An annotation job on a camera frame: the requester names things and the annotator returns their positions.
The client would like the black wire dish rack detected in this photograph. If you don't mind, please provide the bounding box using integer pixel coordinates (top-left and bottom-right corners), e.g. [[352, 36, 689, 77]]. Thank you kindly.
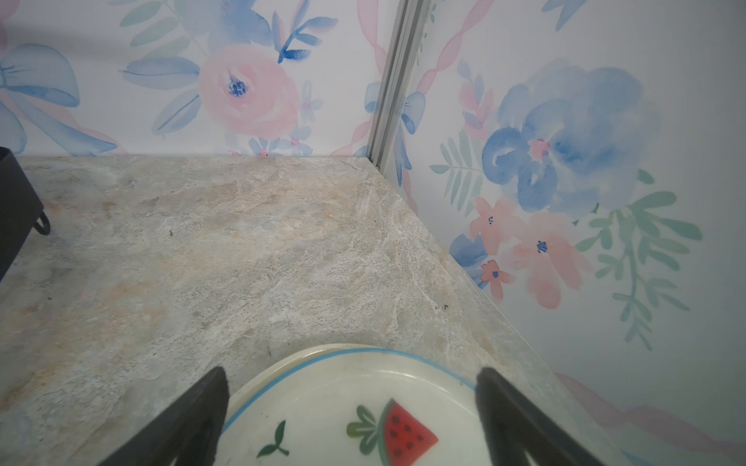
[[0, 147, 52, 278]]

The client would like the white floral plate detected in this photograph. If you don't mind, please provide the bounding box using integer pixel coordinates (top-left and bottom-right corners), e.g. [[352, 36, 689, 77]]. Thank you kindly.
[[215, 345, 491, 465]]

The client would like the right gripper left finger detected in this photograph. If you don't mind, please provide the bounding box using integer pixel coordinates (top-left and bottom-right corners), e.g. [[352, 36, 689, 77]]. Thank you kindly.
[[101, 366, 229, 466]]

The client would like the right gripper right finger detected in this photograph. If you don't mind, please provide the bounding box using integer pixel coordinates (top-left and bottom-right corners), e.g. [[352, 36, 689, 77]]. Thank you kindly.
[[476, 367, 602, 466]]

